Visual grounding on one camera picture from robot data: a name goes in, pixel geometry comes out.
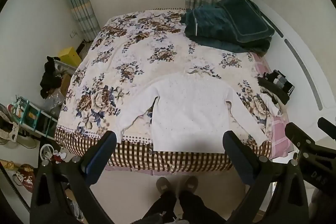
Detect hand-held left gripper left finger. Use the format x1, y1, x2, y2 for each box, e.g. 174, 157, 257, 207
29, 131, 117, 224

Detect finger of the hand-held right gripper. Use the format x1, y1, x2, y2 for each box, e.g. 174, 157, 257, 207
285, 122, 319, 159
317, 117, 336, 141

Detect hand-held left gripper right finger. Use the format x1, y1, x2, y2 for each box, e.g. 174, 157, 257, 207
222, 131, 309, 224

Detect white knit sweater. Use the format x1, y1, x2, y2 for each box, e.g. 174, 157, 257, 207
116, 72, 268, 154

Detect black clothes heap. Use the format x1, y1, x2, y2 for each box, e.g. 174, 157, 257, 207
39, 56, 63, 99

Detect pink checked bed sheet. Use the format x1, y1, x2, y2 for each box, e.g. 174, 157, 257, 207
251, 52, 294, 159

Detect small white cloth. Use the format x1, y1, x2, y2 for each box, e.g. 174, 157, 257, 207
262, 94, 283, 116

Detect person's right slipper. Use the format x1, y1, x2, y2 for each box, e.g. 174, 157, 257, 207
182, 175, 199, 193

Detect person's slipper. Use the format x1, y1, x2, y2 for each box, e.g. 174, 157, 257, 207
182, 175, 199, 193
156, 176, 173, 195

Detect black garment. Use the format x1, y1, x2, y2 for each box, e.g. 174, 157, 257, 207
257, 76, 290, 105

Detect striped black white socks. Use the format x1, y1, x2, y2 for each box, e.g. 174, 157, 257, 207
271, 70, 295, 95

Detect person's left slipper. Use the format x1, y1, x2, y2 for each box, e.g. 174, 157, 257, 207
156, 176, 173, 195

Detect white bed headboard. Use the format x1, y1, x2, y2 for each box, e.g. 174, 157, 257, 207
248, 0, 336, 142

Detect clear plastic bag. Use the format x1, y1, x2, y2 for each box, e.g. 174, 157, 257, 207
43, 90, 66, 120

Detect person's left leg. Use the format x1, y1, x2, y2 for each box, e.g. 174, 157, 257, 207
140, 189, 177, 224

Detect red patterned bag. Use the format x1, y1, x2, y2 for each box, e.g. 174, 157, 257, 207
12, 164, 36, 193

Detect teal plastic rack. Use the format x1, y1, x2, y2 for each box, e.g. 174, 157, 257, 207
15, 95, 59, 138

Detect yellow box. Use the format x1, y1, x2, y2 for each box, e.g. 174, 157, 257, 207
58, 47, 82, 68

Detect floral printed blanket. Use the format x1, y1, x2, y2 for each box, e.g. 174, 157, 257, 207
54, 7, 274, 174

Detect dark green pillow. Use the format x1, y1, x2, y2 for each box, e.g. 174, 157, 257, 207
216, 0, 276, 44

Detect dark green folded blanket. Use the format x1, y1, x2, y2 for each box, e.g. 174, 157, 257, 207
180, 6, 272, 54

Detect white ring-shaped object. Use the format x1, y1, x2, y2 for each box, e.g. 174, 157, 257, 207
39, 144, 56, 162

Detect black cable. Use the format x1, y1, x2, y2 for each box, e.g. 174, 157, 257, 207
0, 161, 30, 215

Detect silver metal frame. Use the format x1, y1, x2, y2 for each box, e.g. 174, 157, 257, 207
53, 59, 79, 78

